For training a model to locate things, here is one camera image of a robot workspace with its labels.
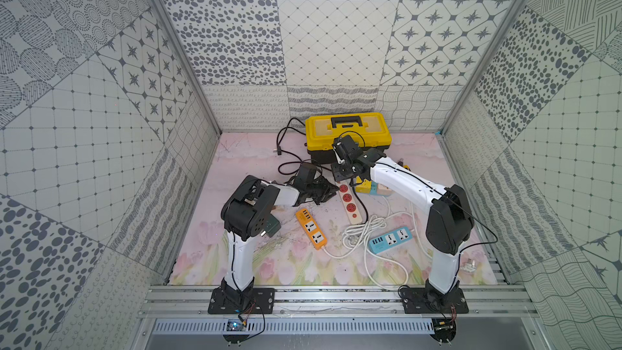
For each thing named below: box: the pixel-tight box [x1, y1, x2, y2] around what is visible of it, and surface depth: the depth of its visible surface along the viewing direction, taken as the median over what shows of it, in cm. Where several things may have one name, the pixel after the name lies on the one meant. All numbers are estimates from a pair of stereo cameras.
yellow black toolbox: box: [305, 111, 392, 165], surface depth 102 cm
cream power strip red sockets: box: [335, 180, 363, 226], surface depth 95 cm
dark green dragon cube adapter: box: [264, 213, 282, 239], surface depth 87 cm
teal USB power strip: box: [368, 226, 414, 254], surface depth 85 cm
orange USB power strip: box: [294, 208, 329, 251], surface depth 89 cm
